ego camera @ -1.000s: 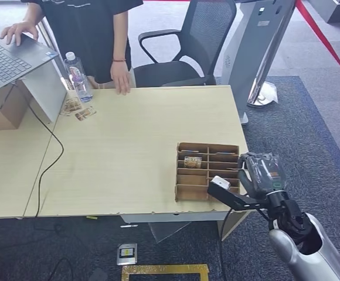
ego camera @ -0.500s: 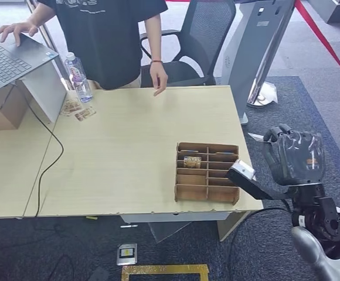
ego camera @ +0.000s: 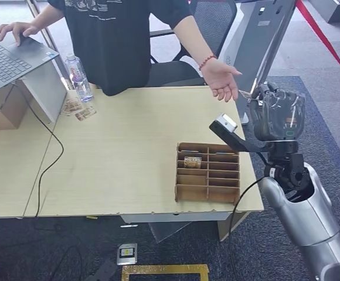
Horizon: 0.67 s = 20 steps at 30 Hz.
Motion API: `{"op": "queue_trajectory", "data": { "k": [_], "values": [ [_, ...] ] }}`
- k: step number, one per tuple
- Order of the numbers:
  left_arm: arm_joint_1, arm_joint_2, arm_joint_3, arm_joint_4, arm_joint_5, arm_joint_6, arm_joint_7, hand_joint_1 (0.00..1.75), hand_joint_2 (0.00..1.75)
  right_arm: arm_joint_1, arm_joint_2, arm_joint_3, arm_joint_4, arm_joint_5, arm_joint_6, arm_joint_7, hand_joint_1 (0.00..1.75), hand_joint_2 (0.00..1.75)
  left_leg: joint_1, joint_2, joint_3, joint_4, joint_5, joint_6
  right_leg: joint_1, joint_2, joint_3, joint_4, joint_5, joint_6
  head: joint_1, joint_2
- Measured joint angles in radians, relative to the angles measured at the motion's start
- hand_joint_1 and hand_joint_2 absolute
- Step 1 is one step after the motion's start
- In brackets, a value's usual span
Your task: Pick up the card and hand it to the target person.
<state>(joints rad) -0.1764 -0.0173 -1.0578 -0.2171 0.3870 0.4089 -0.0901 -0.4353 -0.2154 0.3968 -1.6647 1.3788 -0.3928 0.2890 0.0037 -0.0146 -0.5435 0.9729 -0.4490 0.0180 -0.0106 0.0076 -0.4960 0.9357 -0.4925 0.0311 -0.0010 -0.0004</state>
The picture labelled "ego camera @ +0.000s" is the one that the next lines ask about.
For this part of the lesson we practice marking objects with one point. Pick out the silver square floor marker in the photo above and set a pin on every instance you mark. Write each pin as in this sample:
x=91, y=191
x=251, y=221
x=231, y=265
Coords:
x=127, y=254

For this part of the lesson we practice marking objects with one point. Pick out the person's right hand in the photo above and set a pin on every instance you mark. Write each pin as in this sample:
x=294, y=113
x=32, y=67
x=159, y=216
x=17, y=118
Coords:
x=19, y=29

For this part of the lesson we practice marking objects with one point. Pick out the person's right forearm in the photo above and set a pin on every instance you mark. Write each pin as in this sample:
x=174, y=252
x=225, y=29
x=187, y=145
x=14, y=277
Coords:
x=47, y=19

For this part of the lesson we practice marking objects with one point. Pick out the white laptop stand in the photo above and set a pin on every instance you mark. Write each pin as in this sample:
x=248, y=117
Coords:
x=45, y=91

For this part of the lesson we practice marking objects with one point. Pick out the brown cardboard card holder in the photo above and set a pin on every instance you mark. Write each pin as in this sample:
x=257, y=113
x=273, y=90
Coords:
x=192, y=190

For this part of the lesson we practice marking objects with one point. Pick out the person's left hand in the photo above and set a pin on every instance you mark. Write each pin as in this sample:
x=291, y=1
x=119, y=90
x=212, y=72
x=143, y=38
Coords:
x=221, y=79

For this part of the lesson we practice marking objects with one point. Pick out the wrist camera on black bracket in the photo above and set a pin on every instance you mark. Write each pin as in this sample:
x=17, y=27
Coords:
x=227, y=122

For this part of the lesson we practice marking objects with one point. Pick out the red barrier ribbon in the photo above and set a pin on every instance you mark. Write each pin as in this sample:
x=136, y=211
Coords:
x=325, y=42

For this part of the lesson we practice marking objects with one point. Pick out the brown cardboard box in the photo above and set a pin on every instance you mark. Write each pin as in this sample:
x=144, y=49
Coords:
x=2, y=106

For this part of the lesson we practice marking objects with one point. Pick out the gold tape frame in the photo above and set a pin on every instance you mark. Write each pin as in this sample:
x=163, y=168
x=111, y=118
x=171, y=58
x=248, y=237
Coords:
x=164, y=269

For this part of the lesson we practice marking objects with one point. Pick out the hotel print card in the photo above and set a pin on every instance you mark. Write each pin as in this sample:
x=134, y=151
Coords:
x=193, y=162

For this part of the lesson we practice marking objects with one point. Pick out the brown printed card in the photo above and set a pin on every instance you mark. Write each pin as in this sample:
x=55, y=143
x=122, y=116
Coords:
x=73, y=105
x=85, y=113

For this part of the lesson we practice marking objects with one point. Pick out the yellow tape piece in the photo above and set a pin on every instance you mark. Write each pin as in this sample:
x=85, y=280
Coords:
x=91, y=217

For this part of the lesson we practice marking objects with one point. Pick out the beige desk leg panel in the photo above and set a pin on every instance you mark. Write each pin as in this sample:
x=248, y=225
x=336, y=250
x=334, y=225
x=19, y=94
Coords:
x=228, y=229

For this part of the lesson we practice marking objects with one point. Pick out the person's left forearm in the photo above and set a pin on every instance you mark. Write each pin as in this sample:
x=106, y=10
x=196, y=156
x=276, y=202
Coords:
x=193, y=40

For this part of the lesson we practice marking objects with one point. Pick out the clear plastic water bottle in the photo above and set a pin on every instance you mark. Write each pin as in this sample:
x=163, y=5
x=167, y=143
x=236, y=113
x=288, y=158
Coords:
x=79, y=79

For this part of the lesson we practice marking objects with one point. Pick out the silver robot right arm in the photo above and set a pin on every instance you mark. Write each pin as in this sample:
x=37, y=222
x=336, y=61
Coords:
x=310, y=217

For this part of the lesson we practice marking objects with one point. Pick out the grey laptop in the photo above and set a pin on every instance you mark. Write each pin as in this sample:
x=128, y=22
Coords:
x=8, y=58

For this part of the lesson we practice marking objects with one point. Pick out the white stick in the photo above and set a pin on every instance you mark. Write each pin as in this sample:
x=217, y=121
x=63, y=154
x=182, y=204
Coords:
x=128, y=226

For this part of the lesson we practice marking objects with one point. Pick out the grey platform block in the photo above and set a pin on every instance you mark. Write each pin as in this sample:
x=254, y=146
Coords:
x=334, y=9

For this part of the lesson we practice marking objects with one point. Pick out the person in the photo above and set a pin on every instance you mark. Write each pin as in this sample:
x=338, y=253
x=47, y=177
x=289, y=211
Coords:
x=114, y=42

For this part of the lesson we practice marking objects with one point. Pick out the silver kiosk stand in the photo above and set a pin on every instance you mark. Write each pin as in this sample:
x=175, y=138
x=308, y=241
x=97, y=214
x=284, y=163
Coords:
x=257, y=42

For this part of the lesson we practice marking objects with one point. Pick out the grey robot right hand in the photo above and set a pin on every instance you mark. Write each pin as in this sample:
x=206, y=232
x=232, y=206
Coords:
x=275, y=112

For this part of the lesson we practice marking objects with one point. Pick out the black mesh office chair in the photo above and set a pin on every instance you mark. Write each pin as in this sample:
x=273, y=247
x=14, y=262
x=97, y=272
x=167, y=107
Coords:
x=217, y=23

